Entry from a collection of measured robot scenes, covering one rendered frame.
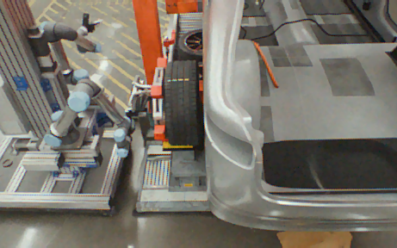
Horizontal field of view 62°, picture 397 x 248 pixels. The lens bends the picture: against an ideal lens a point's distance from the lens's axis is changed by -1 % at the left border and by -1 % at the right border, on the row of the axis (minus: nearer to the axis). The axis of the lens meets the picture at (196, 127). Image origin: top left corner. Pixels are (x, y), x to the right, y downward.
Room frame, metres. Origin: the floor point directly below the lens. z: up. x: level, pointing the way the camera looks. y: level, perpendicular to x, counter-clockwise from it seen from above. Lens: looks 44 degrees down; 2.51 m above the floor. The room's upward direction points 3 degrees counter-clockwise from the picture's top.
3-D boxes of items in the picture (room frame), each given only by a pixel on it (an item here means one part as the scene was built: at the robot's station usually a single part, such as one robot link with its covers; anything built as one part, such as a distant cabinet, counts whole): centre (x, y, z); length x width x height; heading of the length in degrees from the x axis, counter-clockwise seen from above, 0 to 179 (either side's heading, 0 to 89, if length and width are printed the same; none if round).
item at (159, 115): (2.02, 0.25, 0.85); 0.54 x 0.07 x 0.54; 177
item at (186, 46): (3.59, -0.16, 0.39); 0.66 x 0.66 x 0.24
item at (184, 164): (2.01, 0.08, 0.32); 0.40 x 0.30 x 0.28; 177
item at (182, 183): (1.96, 0.09, 0.13); 0.50 x 0.36 x 0.10; 177
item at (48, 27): (2.28, 1.02, 1.19); 0.15 x 0.12 x 0.55; 71
